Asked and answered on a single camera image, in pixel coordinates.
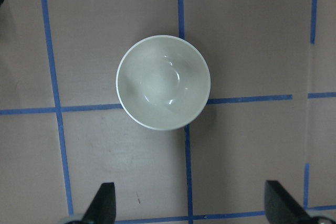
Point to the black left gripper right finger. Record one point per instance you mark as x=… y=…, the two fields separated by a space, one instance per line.
x=280 y=207

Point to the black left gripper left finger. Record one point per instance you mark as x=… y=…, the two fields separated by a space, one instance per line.
x=103 y=206

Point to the beige ceramic bowl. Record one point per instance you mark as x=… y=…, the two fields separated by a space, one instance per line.
x=163 y=82

